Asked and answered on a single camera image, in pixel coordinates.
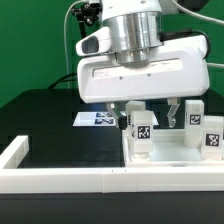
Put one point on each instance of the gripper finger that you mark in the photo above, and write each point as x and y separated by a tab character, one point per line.
120	119
173	104

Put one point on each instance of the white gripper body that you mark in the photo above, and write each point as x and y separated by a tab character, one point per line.
177	68

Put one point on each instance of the white square tabletop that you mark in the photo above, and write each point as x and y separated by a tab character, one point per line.
168	151

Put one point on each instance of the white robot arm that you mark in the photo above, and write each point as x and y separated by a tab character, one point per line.
130	58

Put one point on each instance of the white marker sheet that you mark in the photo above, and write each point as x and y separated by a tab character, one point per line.
88	119

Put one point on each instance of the white U-shaped fence wall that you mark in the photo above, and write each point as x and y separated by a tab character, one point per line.
14	180

